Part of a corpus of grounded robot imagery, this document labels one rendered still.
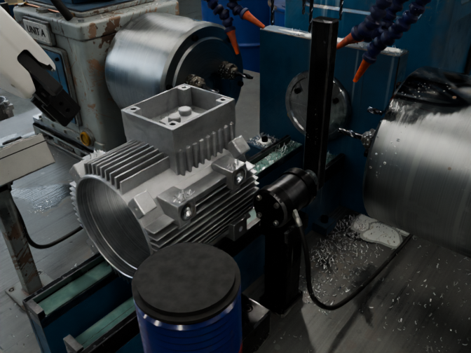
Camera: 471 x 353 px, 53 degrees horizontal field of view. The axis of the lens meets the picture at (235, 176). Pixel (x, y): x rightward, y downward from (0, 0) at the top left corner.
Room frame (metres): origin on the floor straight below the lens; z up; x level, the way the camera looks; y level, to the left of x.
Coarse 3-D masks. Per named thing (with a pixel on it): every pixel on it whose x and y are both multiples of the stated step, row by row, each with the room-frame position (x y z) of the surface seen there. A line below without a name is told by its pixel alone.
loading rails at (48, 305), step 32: (256, 160) 0.82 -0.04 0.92; (288, 160) 0.85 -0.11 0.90; (320, 192) 0.75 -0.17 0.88; (256, 224) 0.60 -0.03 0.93; (320, 224) 0.73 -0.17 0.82; (96, 256) 0.53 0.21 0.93; (256, 256) 0.60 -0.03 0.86; (64, 288) 0.48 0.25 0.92; (96, 288) 0.49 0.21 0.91; (128, 288) 0.53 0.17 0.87; (32, 320) 0.44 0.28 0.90; (64, 320) 0.45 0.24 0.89; (96, 320) 0.48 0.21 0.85; (128, 320) 0.41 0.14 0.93; (64, 352) 0.43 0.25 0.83; (96, 352) 0.37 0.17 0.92; (128, 352) 0.40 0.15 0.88
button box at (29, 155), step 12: (12, 144) 0.61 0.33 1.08; (24, 144) 0.62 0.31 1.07; (36, 144) 0.63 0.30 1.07; (0, 156) 0.59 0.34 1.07; (12, 156) 0.60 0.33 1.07; (24, 156) 0.61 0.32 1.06; (36, 156) 0.62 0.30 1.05; (48, 156) 0.63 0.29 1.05; (0, 168) 0.58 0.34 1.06; (12, 168) 0.59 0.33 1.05; (24, 168) 0.60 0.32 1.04; (36, 168) 0.61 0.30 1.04; (0, 180) 0.57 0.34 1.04; (12, 180) 0.58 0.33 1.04
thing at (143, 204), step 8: (240, 136) 0.59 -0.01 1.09; (232, 144) 0.58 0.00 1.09; (240, 144) 0.58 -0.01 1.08; (232, 152) 0.58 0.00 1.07; (240, 152) 0.57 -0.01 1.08; (72, 168) 0.53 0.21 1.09; (80, 168) 0.53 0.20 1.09; (72, 176) 0.53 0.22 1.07; (80, 176) 0.52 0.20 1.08; (144, 192) 0.46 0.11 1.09; (136, 200) 0.45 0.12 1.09; (144, 200) 0.45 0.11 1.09; (152, 200) 0.45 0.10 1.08; (136, 208) 0.45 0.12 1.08; (144, 208) 0.44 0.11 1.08; (152, 208) 0.45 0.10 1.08; (248, 216) 0.58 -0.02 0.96; (88, 240) 0.53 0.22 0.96
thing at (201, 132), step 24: (168, 96) 0.64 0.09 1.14; (192, 96) 0.65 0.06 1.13; (216, 96) 0.62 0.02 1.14; (144, 120) 0.55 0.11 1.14; (168, 120) 0.57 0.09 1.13; (192, 120) 0.54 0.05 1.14; (216, 120) 0.57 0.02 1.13; (168, 144) 0.52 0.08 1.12; (192, 144) 0.54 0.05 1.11; (216, 144) 0.57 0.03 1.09
